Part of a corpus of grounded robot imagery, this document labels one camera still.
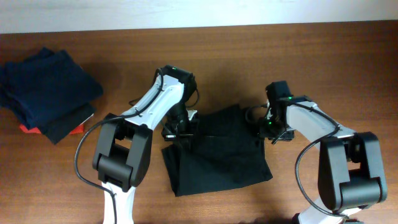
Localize black shorts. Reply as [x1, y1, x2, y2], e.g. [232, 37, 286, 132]
[162, 105, 273, 197]

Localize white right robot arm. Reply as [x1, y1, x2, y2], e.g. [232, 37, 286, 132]
[265, 95, 387, 223]

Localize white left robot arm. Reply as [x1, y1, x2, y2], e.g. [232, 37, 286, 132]
[92, 65, 198, 223]

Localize folded red garment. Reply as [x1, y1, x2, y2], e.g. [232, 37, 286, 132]
[19, 114, 93, 134]

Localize folded black garment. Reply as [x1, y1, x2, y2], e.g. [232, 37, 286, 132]
[38, 103, 96, 144]

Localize folded navy blue garment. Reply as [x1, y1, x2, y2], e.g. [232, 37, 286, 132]
[1, 48, 103, 128]

